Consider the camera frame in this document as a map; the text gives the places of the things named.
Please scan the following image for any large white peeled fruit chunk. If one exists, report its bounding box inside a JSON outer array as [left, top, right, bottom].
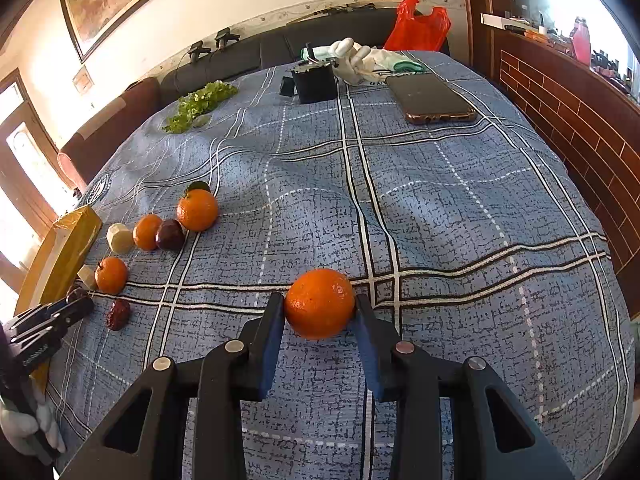
[[106, 223, 135, 254]]

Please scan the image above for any brown armchair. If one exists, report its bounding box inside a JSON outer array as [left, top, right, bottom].
[[57, 77, 162, 187]]

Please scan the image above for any yellow cardboard tray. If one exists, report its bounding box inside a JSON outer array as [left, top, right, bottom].
[[14, 206, 103, 396]]

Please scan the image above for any small orange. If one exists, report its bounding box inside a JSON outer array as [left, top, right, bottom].
[[95, 256, 129, 295], [132, 214, 164, 252]]

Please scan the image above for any black sofa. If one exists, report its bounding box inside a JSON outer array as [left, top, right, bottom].
[[159, 6, 451, 106]]

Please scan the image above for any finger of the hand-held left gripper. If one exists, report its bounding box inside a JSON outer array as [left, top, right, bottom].
[[10, 296, 96, 345], [0, 304, 76, 332]]

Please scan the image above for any white glove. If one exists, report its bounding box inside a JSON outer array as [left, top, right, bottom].
[[327, 37, 373, 87]]

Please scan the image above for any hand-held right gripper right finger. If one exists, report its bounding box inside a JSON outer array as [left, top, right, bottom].
[[352, 296, 576, 480]]

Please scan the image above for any green lettuce bunch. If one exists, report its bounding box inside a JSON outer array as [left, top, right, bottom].
[[162, 81, 240, 135]]

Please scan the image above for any wooden cabinet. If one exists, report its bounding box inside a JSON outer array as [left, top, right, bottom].
[[459, 0, 640, 321]]

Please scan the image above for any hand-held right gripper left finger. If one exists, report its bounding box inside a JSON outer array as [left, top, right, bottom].
[[59, 291, 286, 480]]

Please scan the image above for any orange with green leaf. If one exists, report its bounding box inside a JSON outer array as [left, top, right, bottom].
[[176, 181, 220, 233]]

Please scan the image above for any person's left hand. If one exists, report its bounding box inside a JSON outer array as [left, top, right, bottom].
[[0, 377, 67, 461]]

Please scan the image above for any black box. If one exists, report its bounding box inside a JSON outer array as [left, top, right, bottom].
[[291, 62, 339, 104]]

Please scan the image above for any spare hand-held gripper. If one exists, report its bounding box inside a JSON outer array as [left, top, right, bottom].
[[214, 27, 242, 50], [186, 40, 213, 65]]

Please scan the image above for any smartphone in gold case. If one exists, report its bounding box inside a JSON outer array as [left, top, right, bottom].
[[385, 74, 478, 126]]

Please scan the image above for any red plastic bag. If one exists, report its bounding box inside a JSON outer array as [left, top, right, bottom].
[[382, 0, 452, 53]]

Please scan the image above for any pink bottle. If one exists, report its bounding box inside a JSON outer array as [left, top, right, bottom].
[[570, 16, 592, 66]]

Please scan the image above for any large orange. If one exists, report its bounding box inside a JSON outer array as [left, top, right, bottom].
[[284, 268, 357, 341]]

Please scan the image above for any red date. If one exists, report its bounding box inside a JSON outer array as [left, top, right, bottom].
[[105, 299, 132, 331]]

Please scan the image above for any wooden glass door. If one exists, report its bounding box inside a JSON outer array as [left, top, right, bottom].
[[0, 67, 76, 313]]

